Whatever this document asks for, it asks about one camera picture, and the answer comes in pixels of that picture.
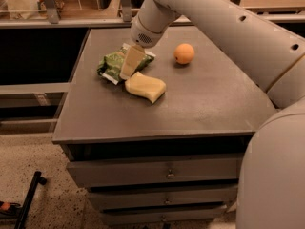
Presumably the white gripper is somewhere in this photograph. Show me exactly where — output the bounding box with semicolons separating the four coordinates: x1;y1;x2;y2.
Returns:
120;0;180;80

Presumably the green jalapeno chip bag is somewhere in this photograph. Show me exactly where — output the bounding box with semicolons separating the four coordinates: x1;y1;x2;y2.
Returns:
97;43;155;85

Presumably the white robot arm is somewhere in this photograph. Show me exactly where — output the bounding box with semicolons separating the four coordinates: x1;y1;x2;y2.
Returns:
131;0;305;229

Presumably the yellow wavy sponge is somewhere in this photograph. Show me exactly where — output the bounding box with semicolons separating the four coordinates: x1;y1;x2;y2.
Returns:
125;72;166;104

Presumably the orange fruit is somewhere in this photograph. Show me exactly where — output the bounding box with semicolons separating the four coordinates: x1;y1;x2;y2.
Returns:
173;43;194;65

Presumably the grey drawer cabinet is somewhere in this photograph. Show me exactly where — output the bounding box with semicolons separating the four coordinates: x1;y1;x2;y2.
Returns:
53;27;275;214

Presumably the top grey drawer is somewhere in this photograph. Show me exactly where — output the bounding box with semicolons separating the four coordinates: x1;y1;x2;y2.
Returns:
67;154;243;187

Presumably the grey drawer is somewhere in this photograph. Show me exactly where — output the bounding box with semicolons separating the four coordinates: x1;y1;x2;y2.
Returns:
101;205;227;225
67;154;243;187
88;184;237;211

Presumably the middle grey drawer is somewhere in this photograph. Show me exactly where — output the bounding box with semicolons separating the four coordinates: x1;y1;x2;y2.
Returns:
88;184;237;211

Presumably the black metal stand leg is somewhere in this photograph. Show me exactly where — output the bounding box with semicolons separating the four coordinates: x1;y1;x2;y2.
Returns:
14;171;47;229

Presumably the bottom grey drawer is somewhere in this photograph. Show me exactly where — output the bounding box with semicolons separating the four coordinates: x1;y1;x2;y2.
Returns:
101;205;227;225

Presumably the metal shelf rail frame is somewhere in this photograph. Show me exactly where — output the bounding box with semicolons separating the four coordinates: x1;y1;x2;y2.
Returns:
0;0;305;20

